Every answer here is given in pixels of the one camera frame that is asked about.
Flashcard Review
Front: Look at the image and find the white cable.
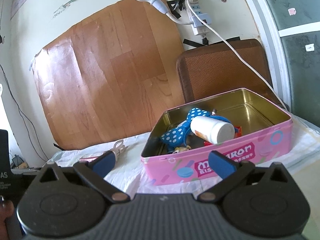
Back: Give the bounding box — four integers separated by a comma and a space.
186, 0, 288, 110

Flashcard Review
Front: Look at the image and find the small red box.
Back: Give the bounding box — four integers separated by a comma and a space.
204, 126, 243, 147

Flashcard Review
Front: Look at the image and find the black cable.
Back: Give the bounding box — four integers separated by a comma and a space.
0, 62, 48, 163

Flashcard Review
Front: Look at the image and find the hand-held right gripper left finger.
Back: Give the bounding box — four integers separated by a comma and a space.
32, 151, 130, 203

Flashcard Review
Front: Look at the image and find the person's left hand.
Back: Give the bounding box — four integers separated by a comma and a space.
0, 201, 14, 232

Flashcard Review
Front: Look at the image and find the white window frame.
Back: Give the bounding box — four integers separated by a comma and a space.
235, 0, 320, 117

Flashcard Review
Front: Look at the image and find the white pill bottle orange label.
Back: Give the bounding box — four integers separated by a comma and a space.
190, 116, 235, 145

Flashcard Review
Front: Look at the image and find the white power strip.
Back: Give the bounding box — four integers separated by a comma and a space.
185, 0, 213, 36

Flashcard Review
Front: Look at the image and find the long black tape strip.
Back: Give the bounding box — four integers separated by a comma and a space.
183, 37, 240, 48

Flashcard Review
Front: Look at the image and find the pink tin box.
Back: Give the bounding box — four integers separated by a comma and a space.
140, 88, 293, 186

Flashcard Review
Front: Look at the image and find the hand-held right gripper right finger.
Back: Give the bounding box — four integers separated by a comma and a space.
199, 150, 290, 203

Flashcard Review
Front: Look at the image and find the wood pattern wall sheet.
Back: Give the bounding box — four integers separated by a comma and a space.
32, 0, 187, 150

